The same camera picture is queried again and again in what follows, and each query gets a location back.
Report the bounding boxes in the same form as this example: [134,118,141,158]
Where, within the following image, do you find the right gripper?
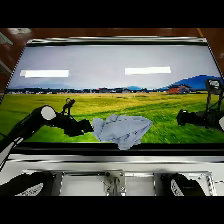
[176,108,198,127]

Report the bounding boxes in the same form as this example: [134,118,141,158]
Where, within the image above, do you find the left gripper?
[65,119,95,138]

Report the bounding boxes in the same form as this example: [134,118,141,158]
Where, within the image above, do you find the light blue shirt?
[91,113,153,151]

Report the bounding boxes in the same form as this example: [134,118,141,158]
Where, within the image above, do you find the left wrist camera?
[61,97,76,117]

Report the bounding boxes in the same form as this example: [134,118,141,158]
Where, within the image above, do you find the silver frame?
[0,153,224,197]

